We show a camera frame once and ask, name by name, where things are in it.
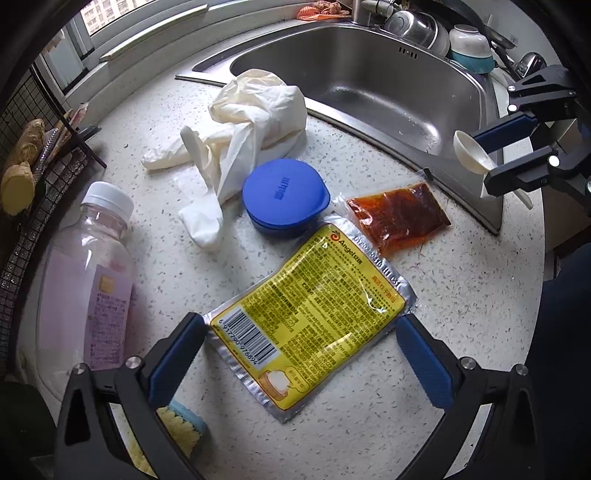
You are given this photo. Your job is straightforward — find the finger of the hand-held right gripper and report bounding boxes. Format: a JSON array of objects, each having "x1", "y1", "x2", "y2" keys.
[
  {"x1": 475, "y1": 65, "x2": 580, "y2": 151},
  {"x1": 484, "y1": 147, "x2": 588, "y2": 197}
]

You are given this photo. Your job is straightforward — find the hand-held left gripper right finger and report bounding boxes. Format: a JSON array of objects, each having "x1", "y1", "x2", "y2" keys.
[{"x1": 396, "y1": 314, "x2": 548, "y2": 480}]

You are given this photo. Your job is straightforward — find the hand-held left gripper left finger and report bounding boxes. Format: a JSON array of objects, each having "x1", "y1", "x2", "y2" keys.
[{"x1": 53, "y1": 311, "x2": 206, "y2": 480}]

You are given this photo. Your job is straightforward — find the white plastic spoon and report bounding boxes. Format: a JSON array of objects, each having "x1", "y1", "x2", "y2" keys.
[{"x1": 453, "y1": 130, "x2": 534, "y2": 208}]

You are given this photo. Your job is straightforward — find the yellow foil packet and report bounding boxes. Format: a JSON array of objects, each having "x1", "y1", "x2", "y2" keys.
[{"x1": 204, "y1": 222, "x2": 419, "y2": 423}]

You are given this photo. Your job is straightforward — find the red sauce packet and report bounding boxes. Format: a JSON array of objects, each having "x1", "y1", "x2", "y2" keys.
[{"x1": 344, "y1": 182, "x2": 452, "y2": 257}]

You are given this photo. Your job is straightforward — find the black kettle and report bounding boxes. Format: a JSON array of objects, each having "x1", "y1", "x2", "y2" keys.
[{"x1": 515, "y1": 52, "x2": 548, "y2": 77}]

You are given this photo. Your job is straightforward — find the black wok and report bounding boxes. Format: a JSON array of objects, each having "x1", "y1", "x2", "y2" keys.
[{"x1": 480, "y1": 18, "x2": 518, "y2": 81}]

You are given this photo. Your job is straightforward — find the white and blue bowl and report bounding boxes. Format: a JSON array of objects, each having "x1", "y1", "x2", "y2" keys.
[{"x1": 449, "y1": 24, "x2": 495, "y2": 75}]

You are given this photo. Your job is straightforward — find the clear plastic bottle pink label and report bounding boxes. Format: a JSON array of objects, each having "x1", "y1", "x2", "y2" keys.
[{"x1": 34, "y1": 181, "x2": 139, "y2": 398}]

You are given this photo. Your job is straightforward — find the person's right leg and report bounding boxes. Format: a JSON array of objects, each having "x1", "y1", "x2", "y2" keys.
[{"x1": 531, "y1": 240, "x2": 591, "y2": 416}]

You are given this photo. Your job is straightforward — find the stacked steel bowls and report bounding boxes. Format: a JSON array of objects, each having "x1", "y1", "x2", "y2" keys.
[{"x1": 383, "y1": 10, "x2": 451, "y2": 58}]

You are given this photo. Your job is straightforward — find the stainless steel sink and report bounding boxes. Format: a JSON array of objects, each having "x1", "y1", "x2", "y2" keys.
[{"x1": 175, "y1": 21, "x2": 504, "y2": 236}]

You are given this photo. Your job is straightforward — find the steel faucet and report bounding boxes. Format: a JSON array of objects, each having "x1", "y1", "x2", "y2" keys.
[{"x1": 353, "y1": 0, "x2": 398, "y2": 26}]

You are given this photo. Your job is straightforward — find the blue round lid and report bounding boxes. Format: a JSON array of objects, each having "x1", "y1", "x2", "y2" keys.
[{"x1": 242, "y1": 159, "x2": 332, "y2": 238}]

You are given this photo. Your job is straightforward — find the orange cloth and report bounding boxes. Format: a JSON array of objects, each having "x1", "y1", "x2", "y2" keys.
[{"x1": 295, "y1": 1, "x2": 354, "y2": 21}]

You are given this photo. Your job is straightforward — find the ginger root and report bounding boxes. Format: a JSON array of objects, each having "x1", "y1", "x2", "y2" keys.
[{"x1": 0, "y1": 119, "x2": 47, "y2": 217}]

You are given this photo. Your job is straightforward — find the white rubber gloves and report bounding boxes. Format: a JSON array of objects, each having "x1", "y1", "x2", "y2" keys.
[{"x1": 141, "y1": 68, "x2": 308, "y2": 252}]

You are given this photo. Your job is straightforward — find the window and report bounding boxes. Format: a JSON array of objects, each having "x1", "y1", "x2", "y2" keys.
[{"x1": 41, "y1": 0, "x2": 208, "y2": 88}]

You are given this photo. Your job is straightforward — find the black wire rack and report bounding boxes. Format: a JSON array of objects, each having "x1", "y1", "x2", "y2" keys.
[{"x1": 0, "y1": 65, "x2": 109, "y2": 370}]

